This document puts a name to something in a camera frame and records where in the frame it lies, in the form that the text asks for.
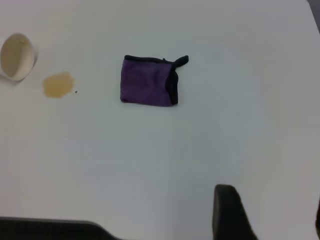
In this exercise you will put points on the white paper coffee cup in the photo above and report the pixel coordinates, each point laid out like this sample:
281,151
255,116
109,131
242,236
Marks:
17,58

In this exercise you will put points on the brown coffee spill puddle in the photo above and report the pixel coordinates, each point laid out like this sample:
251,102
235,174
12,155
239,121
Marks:
58,85

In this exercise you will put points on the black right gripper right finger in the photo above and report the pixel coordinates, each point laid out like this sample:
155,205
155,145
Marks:
318,222

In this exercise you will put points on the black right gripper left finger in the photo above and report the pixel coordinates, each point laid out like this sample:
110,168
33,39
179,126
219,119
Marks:
228,215

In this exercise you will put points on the purple cloth with black trim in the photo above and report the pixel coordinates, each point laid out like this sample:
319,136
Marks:
145,82

